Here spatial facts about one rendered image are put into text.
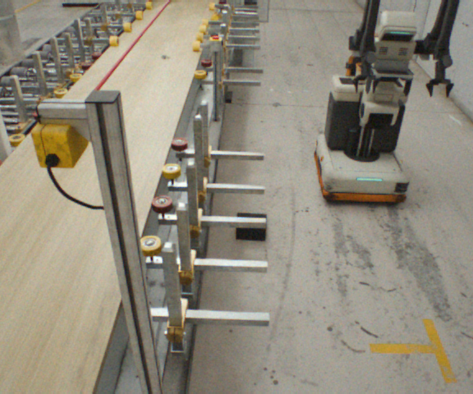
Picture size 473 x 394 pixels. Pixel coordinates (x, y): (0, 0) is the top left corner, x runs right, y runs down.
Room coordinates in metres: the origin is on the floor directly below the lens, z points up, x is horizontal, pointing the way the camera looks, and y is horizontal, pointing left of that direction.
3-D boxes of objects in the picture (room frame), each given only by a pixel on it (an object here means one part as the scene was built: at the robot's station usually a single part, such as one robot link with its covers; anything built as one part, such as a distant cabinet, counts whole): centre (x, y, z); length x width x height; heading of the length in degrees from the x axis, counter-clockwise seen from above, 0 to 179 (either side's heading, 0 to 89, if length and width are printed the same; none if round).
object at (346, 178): (2.97, -0.95, 0.16); 0.67 x 0.64 x 0.25; 179
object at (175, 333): (0.89, 0.18, 0.82); 0.14 x 0.06 x 0.05; 179
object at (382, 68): (2.68, -0.94, 0.99); 0.28 x 0.16 x 0.22; 89
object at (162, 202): (1.41, 0.30, 0.85); 0.08 x 0.08 x 0.11
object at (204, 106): (1.87, 0.16, 0.90); 0.04 x 0.04 x 0.48; 89
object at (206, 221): (1.41, 0.10, 0.81); 0.43 x 0.03 x 0.04; 89
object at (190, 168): (1.37, 0.17, 0.87); 0.04 x 0.04 x 0.48; 89
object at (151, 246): (1.16, 0.30, 0.85); 0.08 x 0.08 x 0.11
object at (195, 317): (0.91, 0.11, 0.82); 0.43 x 0.03 x 0.04; 89
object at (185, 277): (1.14, 0.17, 0.81); 0.14 x 0.06 x 0.05; 179
